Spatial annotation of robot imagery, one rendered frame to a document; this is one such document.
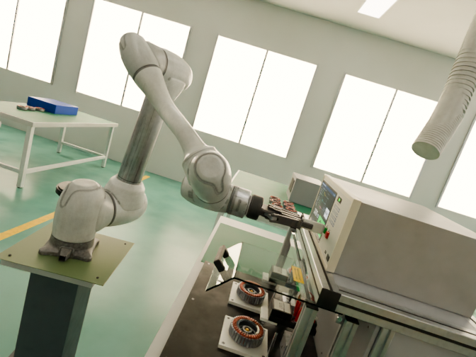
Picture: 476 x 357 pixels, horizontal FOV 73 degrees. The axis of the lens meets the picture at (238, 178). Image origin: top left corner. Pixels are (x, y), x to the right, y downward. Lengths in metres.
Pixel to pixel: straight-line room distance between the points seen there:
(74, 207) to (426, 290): 1.14
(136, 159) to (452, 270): 1.12
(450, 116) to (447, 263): 1.42
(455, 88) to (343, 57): 3.65
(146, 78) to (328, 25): 4.99
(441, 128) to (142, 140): 1.68
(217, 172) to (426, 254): 0.57
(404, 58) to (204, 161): 5.53
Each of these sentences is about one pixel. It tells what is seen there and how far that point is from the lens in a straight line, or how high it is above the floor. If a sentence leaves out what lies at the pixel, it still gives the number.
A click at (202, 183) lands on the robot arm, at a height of 1.25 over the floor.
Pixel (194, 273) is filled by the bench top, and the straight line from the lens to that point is 1.44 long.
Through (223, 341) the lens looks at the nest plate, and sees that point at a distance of 1.08.
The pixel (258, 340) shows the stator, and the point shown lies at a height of 0.81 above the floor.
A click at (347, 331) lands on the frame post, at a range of 0.90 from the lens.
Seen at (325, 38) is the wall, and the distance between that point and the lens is 5.89.
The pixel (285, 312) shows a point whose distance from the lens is 1.05.
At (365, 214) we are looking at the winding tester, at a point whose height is 1.29.
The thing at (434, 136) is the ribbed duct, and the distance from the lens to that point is 2.20.
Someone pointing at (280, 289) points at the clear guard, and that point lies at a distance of 0.83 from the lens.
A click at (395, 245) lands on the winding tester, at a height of 1.24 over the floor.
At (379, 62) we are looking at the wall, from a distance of 6.00.
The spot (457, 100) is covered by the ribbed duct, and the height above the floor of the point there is 1.90.
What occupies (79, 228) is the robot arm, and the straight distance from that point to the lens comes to 1.33.
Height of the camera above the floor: 1.43
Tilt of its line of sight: 10 degrees down
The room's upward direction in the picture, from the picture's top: 17 degrees clockwise
